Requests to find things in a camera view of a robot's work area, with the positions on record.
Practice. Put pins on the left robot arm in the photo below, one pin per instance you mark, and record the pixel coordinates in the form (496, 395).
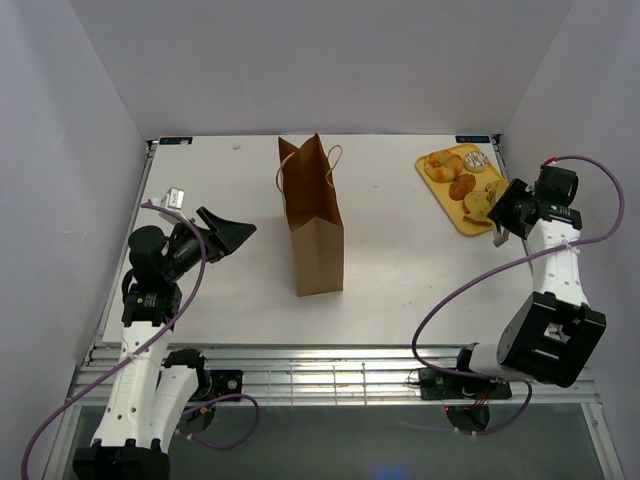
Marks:
(158, 393)

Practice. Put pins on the metal tongs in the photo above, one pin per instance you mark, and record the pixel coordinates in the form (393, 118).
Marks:
(500, 235)

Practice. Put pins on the herb bread slice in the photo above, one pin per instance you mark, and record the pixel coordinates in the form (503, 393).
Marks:
(476, 206)
(495, 189)

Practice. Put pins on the left corner label sticker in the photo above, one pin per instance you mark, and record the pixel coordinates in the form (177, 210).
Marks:
(176, 141)

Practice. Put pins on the yellow tray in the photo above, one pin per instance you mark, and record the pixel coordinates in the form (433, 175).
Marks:
(454, 209)

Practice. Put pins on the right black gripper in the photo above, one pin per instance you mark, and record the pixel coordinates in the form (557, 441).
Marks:
(502, 210)

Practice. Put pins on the white frosted donut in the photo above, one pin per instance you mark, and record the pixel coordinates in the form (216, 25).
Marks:
(476, 161)

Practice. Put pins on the right corner label sticker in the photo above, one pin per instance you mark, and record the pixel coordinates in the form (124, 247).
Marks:
(460, 139)

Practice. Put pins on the twisted golden bread roll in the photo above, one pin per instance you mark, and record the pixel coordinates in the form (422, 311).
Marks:
(443, 166)

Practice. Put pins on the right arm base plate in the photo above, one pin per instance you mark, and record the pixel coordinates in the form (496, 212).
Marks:
(436, 385)

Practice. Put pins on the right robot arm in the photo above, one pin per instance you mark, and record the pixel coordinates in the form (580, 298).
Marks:
(555, 331)

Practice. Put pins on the corner label sticker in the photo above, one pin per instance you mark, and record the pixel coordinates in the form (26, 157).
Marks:
(460, 139)
(176, 141)

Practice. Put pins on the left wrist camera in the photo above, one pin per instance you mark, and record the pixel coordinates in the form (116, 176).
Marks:
(173, 199)

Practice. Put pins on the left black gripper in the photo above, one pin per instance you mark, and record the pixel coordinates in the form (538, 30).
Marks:
(223, 236)

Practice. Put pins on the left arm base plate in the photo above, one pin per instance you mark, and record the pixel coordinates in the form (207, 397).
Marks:
(221, 383)

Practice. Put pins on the brown paper bag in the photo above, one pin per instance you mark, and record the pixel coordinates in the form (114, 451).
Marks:
(304, 179)

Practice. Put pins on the small brown round bun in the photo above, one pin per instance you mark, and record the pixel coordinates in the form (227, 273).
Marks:
(461, 186)

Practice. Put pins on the aluminium frame rail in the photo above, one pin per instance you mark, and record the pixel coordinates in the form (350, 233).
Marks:
(292, 377)

